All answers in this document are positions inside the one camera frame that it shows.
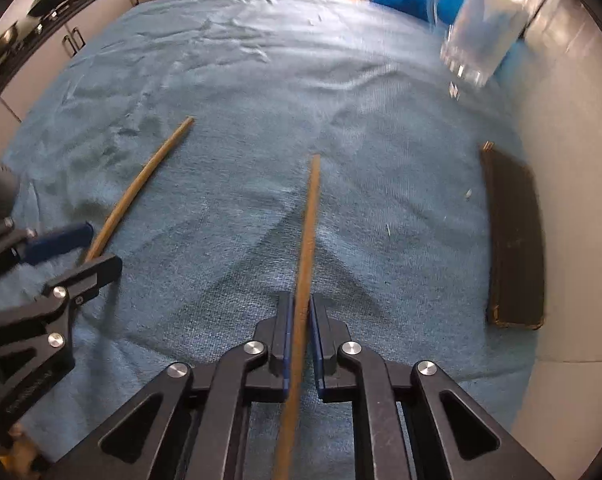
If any blue towel cloth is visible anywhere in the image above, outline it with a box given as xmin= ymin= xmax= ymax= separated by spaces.
xmin=0 ymin=0 xmax=546 ymax=466

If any clear glass mug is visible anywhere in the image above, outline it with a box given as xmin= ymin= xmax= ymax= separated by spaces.
xmin=425 ymin=0 xmax=536 ymax=87

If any long wooden chopstick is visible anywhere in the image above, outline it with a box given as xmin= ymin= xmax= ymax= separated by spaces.
xmin=272 ymin=154 xmax=322 ymax=480

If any dark flat case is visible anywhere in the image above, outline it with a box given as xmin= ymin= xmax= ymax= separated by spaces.
xmin=479 ymin=141 xmax=546 ymax=331

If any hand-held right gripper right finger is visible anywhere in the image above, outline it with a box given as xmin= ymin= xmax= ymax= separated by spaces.
xmin=308 ymin=294 xmax=556 ymax=480

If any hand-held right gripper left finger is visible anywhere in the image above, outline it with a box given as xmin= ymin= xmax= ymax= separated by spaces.
xmin=43 ymin=291 xmax=296 ymax=480

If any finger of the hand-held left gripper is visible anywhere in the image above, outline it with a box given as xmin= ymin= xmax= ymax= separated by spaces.
xmin=0 ymin=217 xmax=94 ymax=288
xmin=0 ymin=254 xmax=122 ymax=376

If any curved wooden chopstick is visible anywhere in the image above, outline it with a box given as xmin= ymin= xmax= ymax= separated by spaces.
xmin=83 ymin=116 xmax=196 ymax=263

